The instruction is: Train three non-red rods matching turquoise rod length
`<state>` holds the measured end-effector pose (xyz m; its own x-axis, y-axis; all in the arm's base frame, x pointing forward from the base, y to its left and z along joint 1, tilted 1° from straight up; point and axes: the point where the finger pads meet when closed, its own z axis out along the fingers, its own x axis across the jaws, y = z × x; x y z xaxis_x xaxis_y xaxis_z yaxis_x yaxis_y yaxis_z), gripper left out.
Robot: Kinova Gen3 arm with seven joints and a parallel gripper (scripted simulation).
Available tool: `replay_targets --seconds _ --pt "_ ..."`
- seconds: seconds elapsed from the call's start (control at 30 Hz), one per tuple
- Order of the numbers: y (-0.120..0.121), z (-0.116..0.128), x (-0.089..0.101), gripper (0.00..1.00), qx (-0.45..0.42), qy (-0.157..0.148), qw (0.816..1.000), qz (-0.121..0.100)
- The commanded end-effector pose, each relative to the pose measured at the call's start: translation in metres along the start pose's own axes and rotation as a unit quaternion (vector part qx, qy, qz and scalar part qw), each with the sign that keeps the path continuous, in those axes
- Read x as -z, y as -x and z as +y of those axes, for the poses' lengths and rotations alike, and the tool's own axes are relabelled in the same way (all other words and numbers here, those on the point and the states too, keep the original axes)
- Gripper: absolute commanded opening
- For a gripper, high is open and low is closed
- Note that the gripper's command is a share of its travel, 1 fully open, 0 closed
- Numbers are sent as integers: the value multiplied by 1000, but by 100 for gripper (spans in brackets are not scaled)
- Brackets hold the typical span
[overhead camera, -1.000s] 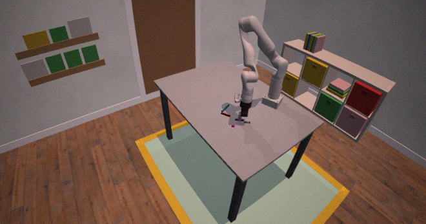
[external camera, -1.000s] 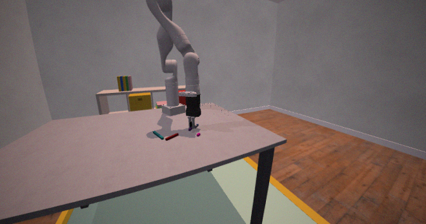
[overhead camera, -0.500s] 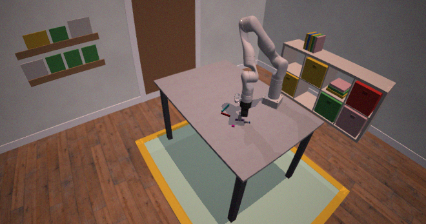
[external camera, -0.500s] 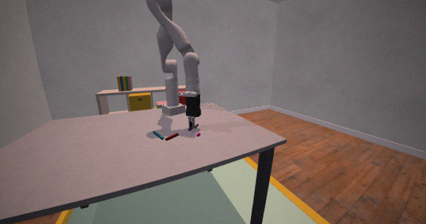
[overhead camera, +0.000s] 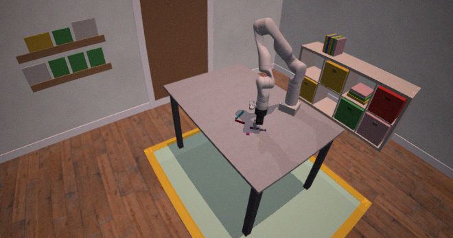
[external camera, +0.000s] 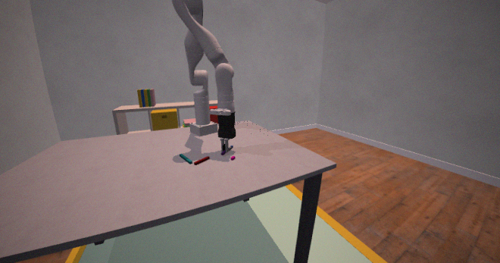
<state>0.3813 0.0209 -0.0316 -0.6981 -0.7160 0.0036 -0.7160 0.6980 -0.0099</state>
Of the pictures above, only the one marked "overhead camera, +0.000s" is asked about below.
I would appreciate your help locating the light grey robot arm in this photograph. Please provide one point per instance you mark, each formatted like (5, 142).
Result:
(267, 26)

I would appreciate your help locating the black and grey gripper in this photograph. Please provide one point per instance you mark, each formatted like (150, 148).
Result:
(260, 111)

